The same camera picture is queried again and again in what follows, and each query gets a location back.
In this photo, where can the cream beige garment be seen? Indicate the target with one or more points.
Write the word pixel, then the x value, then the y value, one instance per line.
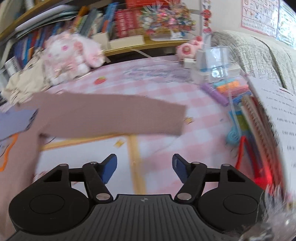
pixel 23 84

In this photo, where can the small pink plush toy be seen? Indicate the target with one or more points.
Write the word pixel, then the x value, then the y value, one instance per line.
pixel 189 49

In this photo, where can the purple and mauve sweater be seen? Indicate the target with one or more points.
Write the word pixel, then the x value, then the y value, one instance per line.
pixel 72 115

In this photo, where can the pink checkered desk mat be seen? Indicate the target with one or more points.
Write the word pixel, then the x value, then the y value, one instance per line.
pixel 144 161

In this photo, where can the alphabet wall poster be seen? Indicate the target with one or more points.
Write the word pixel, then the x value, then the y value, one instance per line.
pixel 273 18

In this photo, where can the purple marker pen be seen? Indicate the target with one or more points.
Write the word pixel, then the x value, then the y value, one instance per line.
pixel 215 94

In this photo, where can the white charger with cable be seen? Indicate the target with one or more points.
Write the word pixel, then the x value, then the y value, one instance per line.
pixel 187 62

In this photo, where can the stack of notebooks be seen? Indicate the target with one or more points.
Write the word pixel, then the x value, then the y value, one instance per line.
pixel 270 115

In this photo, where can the white pink plush bunny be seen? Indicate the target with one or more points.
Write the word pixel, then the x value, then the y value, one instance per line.
pixel 68 56

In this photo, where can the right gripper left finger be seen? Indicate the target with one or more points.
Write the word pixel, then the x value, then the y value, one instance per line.
pixel 97 175

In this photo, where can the white usmile box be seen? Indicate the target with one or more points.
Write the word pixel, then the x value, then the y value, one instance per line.
pixel 12 66

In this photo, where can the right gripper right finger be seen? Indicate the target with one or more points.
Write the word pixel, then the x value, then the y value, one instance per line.
pixel 192 176

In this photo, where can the row of colourful books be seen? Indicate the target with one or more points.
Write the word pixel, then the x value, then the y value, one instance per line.
pixel 86 21

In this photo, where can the red boxed book set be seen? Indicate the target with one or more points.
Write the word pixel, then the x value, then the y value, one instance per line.
pixel 127 18

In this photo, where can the white desk organizer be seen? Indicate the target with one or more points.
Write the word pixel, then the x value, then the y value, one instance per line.
pixel 213 65

